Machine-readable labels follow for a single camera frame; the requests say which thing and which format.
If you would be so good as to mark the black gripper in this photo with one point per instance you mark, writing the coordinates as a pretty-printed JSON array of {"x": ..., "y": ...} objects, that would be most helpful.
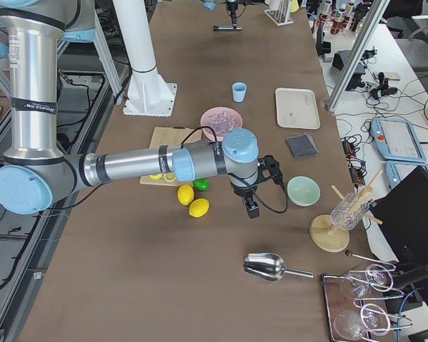
[
  {"x": 243, "y": 192},
  {"x": 230, "y": 8}
]

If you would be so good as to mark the steel muddler with black tip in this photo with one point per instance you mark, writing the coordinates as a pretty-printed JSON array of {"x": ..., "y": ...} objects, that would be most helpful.
[{"x": 227, "y": 28}]

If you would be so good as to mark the white plastic cup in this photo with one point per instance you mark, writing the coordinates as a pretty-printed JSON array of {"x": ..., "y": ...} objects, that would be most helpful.
[{"x": 274, "y": 5}]

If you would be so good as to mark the steel ice scoop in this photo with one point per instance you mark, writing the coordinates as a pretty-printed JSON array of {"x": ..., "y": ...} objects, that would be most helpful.
[{"x": 270, "y": 267}]

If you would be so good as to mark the light blue cup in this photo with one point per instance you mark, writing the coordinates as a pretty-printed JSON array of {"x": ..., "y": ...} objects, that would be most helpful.
[{"x": 239, "y": 90}]

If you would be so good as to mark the wooden cup stand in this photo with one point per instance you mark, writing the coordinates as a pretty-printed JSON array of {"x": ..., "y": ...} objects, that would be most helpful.
[{"x": 323, "y": 232}]

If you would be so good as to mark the clear ice cubes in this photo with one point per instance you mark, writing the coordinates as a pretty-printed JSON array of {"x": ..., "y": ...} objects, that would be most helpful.
[{"x": 222, "y": 122}]

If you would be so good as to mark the green bowl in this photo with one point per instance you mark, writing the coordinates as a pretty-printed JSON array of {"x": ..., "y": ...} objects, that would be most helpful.
[{"x": 303, "y": 191}]

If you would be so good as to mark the yellow lemon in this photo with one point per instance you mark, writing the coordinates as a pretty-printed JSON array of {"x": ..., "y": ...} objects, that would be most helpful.
[
  {"x": 199, "y": 207},
  {"x": 185, "y": 194}
]

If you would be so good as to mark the green lime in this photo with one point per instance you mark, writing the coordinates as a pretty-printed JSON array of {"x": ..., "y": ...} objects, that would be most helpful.
[{"x": 201, "y": 184}]

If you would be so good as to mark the grey folded cloth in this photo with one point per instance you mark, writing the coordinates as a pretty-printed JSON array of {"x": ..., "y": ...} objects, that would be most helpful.
[{"x": 302, "y": 146}]

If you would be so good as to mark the lemon half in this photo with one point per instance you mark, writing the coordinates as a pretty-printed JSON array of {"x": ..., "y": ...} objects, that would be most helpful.
[
  {"x": 156, "y": 176},
  {"x": 169, "y": 177}
]

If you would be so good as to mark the pink bowl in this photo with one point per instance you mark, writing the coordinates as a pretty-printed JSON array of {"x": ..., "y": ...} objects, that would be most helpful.
[{"x": 203, "y": 122}]

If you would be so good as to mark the clear glass on stand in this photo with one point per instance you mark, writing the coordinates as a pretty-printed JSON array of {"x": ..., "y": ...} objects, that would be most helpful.
[{"x": 347, "y": 214}]

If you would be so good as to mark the wooden cutting board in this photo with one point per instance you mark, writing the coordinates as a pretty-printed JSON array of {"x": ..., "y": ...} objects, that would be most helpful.
[{"x": 165, "y": 136}]

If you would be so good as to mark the cream rabbit tray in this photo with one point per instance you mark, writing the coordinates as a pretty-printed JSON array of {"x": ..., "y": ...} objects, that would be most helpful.
[{"x": 296, "y": 108}]

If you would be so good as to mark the wine glass rack tray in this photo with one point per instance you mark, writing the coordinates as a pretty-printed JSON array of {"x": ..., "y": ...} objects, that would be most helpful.
[{"x": 354, "y": 303}]

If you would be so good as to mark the black monitor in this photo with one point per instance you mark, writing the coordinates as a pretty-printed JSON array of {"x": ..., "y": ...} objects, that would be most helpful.
[{"x": 404, "y": 215}]

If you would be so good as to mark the blue teach pendant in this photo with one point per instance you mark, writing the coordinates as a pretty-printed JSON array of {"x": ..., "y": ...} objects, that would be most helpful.
[{"x": 396, "y": 140}]

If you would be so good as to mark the white wire cup rack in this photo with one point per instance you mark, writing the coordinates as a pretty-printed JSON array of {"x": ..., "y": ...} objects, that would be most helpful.
[{"x": 281, "y": 17}]

